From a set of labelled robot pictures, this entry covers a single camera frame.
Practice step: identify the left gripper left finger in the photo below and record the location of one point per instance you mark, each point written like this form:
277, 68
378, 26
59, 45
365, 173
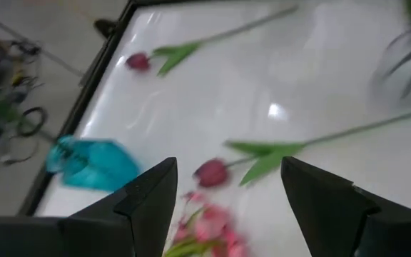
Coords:
84, 237

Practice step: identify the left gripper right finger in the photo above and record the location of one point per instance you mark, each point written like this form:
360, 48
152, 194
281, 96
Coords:
334, 221

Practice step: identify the green stems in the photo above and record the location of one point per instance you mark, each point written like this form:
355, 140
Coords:
137, 61

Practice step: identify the black metal rig frame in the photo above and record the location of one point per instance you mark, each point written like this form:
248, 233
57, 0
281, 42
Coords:
75, 110

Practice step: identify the dark red artificial tulip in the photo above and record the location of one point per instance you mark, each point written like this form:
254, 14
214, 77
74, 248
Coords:
210, 173

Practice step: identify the blue glass vase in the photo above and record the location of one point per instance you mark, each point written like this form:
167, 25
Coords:
98, 164

